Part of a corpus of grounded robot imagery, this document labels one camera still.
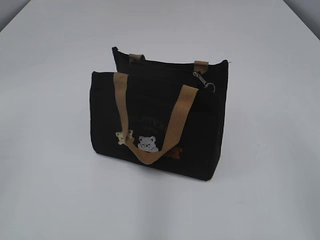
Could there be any black canvas tote bag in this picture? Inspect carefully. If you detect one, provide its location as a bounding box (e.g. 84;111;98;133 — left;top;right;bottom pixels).
89;47;229;181

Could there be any silver metal zipper pull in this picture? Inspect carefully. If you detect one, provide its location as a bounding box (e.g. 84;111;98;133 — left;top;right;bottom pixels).
192;72;216;93

